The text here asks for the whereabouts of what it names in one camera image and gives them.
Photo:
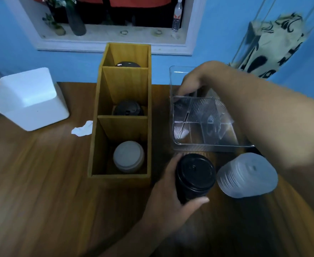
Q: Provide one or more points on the person's right forearm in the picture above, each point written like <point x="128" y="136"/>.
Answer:
<point x="280" y="125"/>

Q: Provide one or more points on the small potted plant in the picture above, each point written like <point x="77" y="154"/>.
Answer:
<point x="59" y="30"/>

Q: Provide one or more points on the person's right hand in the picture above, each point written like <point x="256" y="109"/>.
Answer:
<point x="207" y="77"/>

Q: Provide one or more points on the dark glass vase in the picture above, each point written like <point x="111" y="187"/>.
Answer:
<point x="76" y="24"/>

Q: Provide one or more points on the white domed cup lid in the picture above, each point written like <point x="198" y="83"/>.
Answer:
<point x="248" y="176"/>

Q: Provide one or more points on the cream tote bag black print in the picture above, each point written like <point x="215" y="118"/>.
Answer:
<point x="272" y="48"/>

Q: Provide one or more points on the wooden three-compartment organizer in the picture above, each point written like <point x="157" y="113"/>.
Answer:
<point x="124" y="131"/>

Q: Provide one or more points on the crumpled white tissue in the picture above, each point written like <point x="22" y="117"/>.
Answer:
<point x="82" y="129"/>

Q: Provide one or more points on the person's left hand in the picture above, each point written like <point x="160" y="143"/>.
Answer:
<point x="165" y="208"/>

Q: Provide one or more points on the clear plastic container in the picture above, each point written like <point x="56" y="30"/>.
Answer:
<point x="199" y="136"/>

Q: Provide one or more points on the white foam box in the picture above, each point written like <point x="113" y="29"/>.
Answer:
<point x="33" y="104"/>

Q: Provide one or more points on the clear plastic water bottle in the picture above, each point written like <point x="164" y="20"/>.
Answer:
<point x="177" y="16"/>

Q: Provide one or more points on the white window frame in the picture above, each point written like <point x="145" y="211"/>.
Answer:
<point x="92" y="46"/>

